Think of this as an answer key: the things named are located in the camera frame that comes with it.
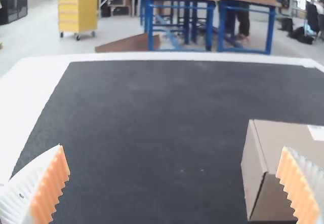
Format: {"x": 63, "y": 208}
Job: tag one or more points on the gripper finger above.
{"x": 33, "y": 183}
{"x": 306, "y": 183}

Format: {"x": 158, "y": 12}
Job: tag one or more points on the cardboard box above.
{"x": 263, "y": 145}

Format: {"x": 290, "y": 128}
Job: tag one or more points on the black mat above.
{"x": 152, "y": 120}

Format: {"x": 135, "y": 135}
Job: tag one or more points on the black bag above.
{"x": 302, "y": 35}
{"x": 286, "y": 24}

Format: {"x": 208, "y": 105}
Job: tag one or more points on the brown cardboard sheet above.
{"x": 126, "y": 45}

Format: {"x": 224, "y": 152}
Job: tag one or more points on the person's legs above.
{"x": 243, "y": 21}

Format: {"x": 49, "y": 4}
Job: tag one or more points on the yellow wheeled cart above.
{"x": 76, "y": 13}

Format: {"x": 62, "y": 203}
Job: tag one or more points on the black cabinet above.
{"x": 14, "y": 1}

